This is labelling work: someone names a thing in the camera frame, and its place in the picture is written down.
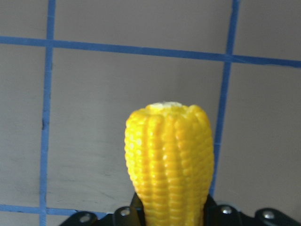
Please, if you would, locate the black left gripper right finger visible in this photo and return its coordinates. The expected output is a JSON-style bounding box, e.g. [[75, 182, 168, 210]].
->
[[203, 194, 217, 226]]

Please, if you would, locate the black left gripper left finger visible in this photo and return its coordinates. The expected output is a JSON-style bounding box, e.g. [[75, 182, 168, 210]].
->
[[130, 193, 146, 226]]

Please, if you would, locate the yellow corn cob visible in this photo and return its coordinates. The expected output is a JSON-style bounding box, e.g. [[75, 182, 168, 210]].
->
[[124, 102, 214, 226]]

